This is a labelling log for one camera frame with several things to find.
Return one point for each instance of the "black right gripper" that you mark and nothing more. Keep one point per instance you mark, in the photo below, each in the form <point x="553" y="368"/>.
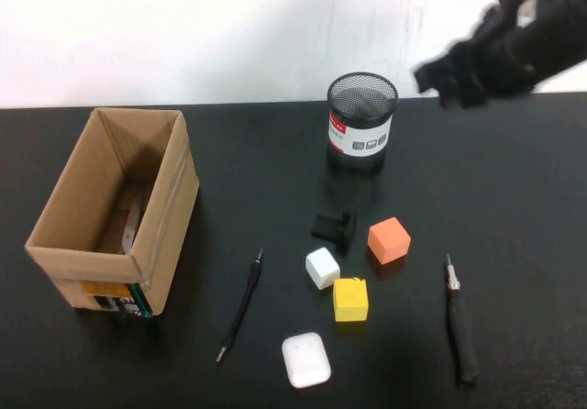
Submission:
<point x="490" y="60"/>

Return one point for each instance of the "thin black screwdriver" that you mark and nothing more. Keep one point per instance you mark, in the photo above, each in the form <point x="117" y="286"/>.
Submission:
<point x="250" y="285"/>

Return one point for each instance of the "black mesh pen holder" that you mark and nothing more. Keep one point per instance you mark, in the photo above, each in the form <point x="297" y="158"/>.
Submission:
<point x="362" y="138"/>

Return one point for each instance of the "orange foam block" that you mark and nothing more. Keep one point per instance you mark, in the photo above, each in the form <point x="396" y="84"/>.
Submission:
<point x="390" y="241"/>

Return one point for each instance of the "white foam block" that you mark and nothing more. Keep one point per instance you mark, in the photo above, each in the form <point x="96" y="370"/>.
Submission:
<point x="322" y="268"/>

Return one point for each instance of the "yellow foam block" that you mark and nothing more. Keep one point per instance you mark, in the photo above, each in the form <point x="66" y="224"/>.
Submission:
<point x="351" y="300"/>

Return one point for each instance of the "white earbud case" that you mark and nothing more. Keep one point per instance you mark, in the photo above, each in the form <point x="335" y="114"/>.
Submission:
<point x="306" y="359"/>

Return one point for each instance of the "open brown cardboard box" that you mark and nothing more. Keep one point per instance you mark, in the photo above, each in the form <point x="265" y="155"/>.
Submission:
<point x="160" y="244"/>

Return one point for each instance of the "black plastic bracket part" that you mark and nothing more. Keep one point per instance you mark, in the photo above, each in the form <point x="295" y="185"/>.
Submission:
<point x="328" y="228"/>

